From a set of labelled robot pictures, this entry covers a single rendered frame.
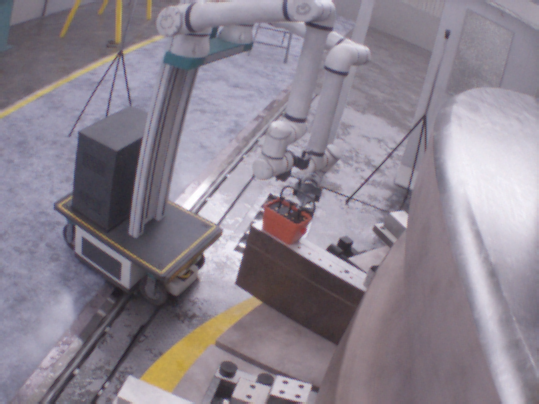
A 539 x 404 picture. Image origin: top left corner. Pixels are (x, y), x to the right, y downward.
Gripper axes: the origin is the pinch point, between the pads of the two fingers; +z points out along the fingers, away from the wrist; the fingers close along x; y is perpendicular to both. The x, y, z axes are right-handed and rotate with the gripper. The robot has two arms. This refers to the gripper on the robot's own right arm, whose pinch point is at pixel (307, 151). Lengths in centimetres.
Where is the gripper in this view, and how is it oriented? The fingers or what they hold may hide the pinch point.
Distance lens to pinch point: 255.3
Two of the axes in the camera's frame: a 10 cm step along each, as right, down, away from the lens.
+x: -7.9, -4.6, 4.1
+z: 5.5, -2.6, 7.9
